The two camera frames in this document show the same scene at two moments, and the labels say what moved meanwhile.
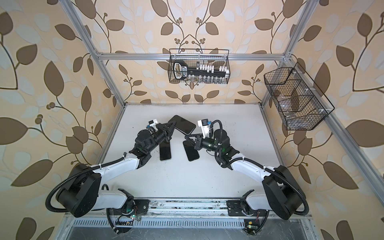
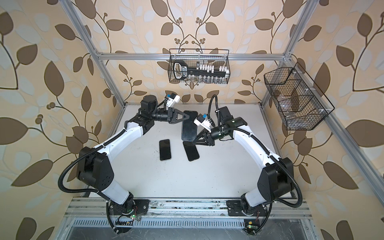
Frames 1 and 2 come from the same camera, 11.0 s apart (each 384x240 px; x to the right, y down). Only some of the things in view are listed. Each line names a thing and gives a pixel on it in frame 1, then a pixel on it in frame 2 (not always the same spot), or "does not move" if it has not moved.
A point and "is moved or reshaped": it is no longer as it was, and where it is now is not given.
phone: [165, 151] does not move
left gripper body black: [157, 137] → [162, 115]
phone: [183, 125] is moved or reshaped
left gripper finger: [169, 127] → [177, 111]
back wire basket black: [199, 66] does not move
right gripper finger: [187, 137] → [201, 138]
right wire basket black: [300, 104] does not move
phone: [192, 153] does not move
